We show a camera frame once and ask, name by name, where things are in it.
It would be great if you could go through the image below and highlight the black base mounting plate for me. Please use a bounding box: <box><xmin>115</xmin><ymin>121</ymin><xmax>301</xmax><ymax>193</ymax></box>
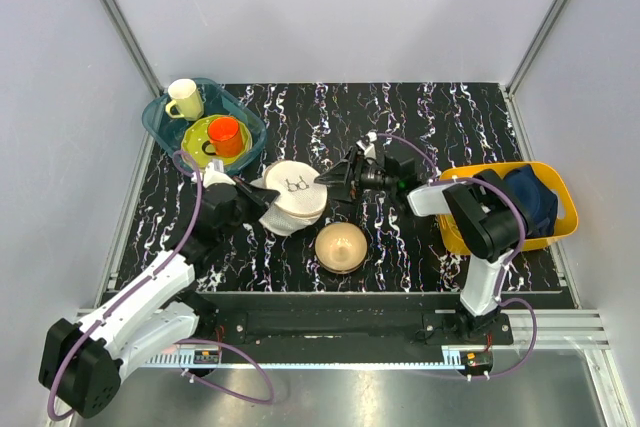
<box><xmin>177</xmin><ymin>291</ymin><xmax>514</xmax><ymax>362</ymax></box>

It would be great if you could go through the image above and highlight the pale yellow mug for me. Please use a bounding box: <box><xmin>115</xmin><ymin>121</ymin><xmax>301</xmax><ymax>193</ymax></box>
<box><xmin>165</xmin><ymin>78</ymin><xmax>204</xmax><ymax>121</ymax></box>

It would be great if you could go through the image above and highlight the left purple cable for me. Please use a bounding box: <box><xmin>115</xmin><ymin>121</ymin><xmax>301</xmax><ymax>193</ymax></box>
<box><xmin>46</xmin><ymin>151</ymin><xmax>276</xmax><ymax>421</ymax></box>

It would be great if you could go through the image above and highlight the orange cup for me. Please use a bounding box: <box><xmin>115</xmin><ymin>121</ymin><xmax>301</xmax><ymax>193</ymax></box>
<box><xmin>202</xmin><ymin>116</ymin><xmax>244</xmax><ymax>158</ymax></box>

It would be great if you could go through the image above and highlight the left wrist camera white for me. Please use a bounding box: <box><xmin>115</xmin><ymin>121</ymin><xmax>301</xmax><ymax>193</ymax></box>
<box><xmin>203</xmin><ymin>158</ymin><xmax>235</xmax><ymax>188</ymax></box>

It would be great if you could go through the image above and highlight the yellow-green plate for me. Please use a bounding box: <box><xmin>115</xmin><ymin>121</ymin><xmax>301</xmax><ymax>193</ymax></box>
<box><xmin>181</xmin><ymin>115</ymin><xmax>253</xmax><ymax>169</ymax></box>

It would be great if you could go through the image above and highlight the purple cable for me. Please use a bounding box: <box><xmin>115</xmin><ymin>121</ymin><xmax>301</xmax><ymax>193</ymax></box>
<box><xmin>46</xmin><ymin>151</ymin><xmax>276</xmax><ymax>421</ymax></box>
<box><xmin>374</xmin><ymin>133</ymin><xmax>539</xmax><ymax>381</ymax></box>

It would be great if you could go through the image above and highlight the yellow plastic basket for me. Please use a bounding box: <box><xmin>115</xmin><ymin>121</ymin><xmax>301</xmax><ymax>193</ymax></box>
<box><xmin>436</xmin><ymin>161</ymin><xmax>579</xmax><ymax>255</ymax></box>

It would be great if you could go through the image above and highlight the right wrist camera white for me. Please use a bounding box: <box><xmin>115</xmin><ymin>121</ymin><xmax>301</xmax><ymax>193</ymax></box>
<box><xmin>357</xmin><ymin>131</ymin><xmax>378</xmax><ymax>160</ymax></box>

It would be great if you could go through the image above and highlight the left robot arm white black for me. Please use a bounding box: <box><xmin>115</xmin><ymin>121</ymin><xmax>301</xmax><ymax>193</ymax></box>
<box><xmin>38</xmin><ymin>177</ymin><xmax>280</xmax><ymax>421</ymax></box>

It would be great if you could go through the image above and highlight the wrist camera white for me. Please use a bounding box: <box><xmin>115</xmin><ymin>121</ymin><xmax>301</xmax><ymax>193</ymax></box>
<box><xmin>357</xmin><ymin>131</ymin><xmax>378</xmax><ymax>160</ymax></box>
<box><xmin>203</xmin><ymin>158</ymin><xmax>235</xmax><ymax>188</ymax></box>

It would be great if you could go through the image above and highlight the black marble pattern mat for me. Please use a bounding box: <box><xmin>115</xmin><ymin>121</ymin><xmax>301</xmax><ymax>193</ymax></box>
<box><xmin>119</xmin><ymin>81</ymin><xmax>566</xmax><ymax>294</ymax></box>

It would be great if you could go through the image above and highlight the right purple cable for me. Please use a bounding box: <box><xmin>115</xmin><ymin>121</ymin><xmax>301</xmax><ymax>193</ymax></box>
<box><xmin>374</xmin><ymin>133</ymin><xmax>539</xmax><ymax>381</ymax></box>

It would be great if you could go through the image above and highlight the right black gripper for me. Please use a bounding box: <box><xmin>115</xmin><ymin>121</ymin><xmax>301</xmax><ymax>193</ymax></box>
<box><xmin>315</xmin><ymin>147</ymin><xmax>396</xmax><ymax>206</ymax></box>

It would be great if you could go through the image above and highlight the teal plastic bin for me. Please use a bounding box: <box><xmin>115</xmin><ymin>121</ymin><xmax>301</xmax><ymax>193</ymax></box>
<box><xmin>142</xmin><ymin>78</ymin><xmax>267</xmax><ymax>176</ymax></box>

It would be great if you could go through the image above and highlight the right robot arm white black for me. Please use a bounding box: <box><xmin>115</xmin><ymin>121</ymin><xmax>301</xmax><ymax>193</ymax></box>
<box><xmin>314</xmin><ymin>146</ymin><xmax>529</xmax><ymax>344</ymax></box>

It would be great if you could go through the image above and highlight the navy blue garment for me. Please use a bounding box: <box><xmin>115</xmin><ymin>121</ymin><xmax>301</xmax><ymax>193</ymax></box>
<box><xmin>504</xmin><ymin>165</ymin><xmax>558</xmax><ymax>239</ymax></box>

